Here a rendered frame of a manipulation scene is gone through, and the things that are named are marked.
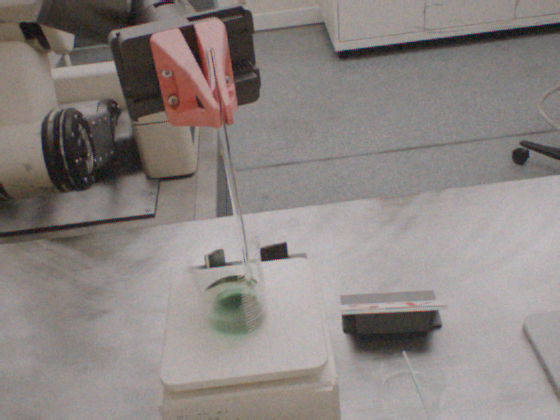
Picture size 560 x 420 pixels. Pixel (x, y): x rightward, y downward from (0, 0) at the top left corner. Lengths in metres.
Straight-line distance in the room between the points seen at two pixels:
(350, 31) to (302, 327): 2.56
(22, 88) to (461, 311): 0.96
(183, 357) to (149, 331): 0.16
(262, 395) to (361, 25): 2.60
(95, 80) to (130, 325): 1.16
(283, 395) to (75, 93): 1.38
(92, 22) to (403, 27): 2.57
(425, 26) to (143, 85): 2.62
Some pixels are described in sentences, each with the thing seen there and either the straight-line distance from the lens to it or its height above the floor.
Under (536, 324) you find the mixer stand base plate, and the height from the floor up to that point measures 0.76.
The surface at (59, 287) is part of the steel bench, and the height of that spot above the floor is 0.75.
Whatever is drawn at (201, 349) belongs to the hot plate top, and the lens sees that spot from 0.47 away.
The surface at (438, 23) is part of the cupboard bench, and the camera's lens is 3.06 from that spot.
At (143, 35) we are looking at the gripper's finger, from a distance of 0.44.
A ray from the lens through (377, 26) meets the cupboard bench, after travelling 2.99.
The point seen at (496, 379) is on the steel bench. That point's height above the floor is 0.75.
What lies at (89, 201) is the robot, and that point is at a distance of 1.55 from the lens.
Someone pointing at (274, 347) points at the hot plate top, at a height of 0.84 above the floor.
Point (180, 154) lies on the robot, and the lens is 1.52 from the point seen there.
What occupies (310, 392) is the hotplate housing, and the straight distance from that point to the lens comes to 0.46.
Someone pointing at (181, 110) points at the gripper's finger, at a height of 0.99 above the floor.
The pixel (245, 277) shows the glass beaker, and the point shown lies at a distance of 0.43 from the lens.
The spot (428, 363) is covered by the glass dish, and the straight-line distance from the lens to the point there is 0.54.
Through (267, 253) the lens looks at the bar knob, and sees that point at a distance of 0.58.
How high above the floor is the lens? 1.18
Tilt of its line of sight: 36 degrees down
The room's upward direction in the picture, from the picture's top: 7 degrees counter-clockwise
